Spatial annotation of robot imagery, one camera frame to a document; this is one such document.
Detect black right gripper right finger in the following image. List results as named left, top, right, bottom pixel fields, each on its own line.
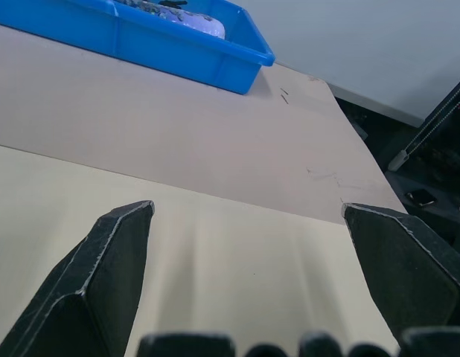
left=341, top=202, right=460, bottom=357

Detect white patterned item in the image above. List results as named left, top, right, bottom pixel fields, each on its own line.
left=114, top=0, right=227, bottom=40

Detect blue plastic tray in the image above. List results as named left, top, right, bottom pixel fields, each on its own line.
left=0, top=0, right=276, bottom=96

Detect black smartphone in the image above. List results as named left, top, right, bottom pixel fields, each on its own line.
left=405, top=188, right=438, bottom=208

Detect cream paper sheet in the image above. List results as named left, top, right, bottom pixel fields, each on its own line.
left=0, top=144, right=402, bottom=357

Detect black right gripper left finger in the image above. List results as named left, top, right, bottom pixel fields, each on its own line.
left=0, top=200, right=156, bottom=357

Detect beaded blind cord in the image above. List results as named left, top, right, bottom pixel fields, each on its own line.
left=388, top=70, right=460, bottom=171

